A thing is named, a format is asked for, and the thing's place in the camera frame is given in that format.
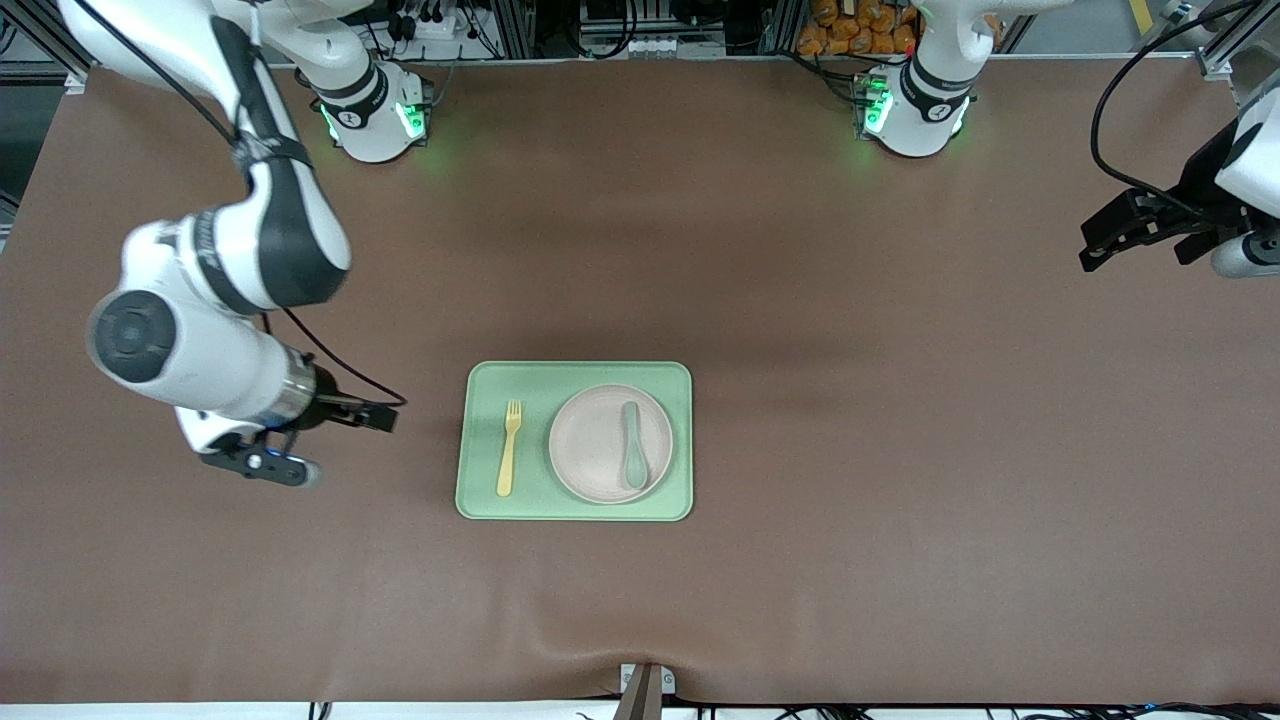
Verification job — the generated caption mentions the yellow plastic fork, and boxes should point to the yellow plastic fork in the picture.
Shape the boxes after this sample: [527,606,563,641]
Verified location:
[497,400,524,498]

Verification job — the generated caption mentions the beige round plate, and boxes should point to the beige round plate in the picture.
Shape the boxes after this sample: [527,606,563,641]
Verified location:
[548,384,674,505]

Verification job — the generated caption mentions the light green rectangular tray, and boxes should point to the light green rectangular tray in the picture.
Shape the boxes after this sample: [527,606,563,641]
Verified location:
[455,361,694,523]

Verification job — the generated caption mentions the green plastic spoon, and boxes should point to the green plastic spoon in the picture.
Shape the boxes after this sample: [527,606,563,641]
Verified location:
[621,401,649,491]

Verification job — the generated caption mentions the orange items in bag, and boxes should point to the orange items in bag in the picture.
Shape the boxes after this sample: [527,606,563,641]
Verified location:
[797,0,1003,57]

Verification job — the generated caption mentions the white power strip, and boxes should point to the white power strip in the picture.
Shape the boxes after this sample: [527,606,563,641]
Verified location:
[385,0,483,43]

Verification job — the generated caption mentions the brown table cover mat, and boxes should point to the brown table cover mat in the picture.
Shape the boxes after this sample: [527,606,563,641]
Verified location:
[0,58,1280,707]

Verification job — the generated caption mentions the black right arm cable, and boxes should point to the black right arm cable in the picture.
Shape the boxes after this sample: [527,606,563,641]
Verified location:
[75,0,408,406]

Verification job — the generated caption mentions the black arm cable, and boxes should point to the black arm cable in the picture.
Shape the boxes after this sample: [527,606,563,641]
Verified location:
[1090,0,1263,216]
[75,0,408,406]

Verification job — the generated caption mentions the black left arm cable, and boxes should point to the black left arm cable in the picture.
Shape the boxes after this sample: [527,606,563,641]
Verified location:
[1090,0,1263,216]

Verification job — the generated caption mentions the aluminium frame profile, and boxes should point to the aluminium frame profile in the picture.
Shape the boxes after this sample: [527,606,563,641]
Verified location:
[0,0,96,93]
[1195,0,1280,81]

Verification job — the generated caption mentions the black arm base cables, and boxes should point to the black arm base cables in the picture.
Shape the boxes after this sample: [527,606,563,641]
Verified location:
[785,48,866,106]

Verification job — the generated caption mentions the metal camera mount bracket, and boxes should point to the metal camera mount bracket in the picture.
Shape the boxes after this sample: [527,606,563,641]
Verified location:
[612,662,677,720]

